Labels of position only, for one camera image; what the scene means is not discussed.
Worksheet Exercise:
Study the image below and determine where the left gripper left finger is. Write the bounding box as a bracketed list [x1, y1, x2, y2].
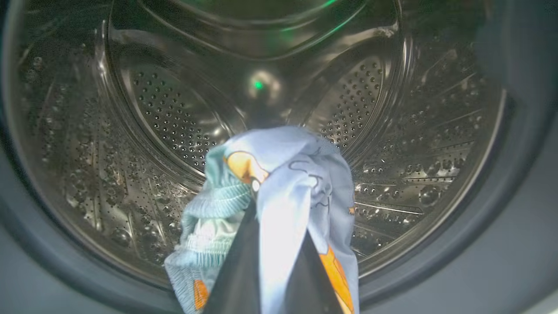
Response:
[203, 198, 262, 314]

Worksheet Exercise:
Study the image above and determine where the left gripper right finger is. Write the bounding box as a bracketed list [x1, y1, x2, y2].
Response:
[283, 229, 345, 314]

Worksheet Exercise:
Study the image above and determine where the blue printed elastic-waist garment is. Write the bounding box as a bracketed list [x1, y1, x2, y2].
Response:
[164, 126, 360, 314]

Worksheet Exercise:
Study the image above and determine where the white front-load washing machine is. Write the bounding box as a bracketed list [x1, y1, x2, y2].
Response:
[0, 0, 558, 314]

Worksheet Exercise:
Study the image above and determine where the grey rubber door gasket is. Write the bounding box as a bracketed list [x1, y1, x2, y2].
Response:
[0, 0, 558, 314]

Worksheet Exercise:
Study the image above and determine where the perforated steel washer drum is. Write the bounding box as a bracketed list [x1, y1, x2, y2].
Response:
[9, 0, 506, 288]

